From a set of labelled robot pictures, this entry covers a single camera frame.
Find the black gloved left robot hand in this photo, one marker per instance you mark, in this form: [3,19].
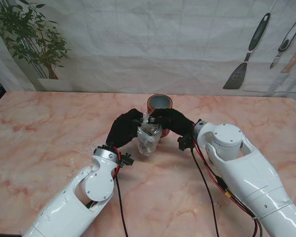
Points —
[123,130]

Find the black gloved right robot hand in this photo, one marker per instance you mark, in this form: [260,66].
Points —
[177,122]

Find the red floral tea canister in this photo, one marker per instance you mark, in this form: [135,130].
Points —
[160,102]

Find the clear plastic tea bag pouch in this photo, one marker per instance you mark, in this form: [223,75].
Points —
[148,143]

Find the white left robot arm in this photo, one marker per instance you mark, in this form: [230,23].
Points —
[71,202]

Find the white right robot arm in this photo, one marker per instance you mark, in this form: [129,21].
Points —
[246,172]

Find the black slotted spatula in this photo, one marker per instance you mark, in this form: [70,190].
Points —
[235,76]

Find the white wrinkled backdrop cloth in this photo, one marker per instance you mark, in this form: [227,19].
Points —
[150,37]

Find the green leafy plant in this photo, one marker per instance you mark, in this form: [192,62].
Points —
[27,32]

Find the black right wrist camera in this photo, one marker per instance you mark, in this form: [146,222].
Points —
[186,142]

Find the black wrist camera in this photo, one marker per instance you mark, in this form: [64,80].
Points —
[127,161]
[186,142]

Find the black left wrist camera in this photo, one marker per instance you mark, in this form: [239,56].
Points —
[127,161]

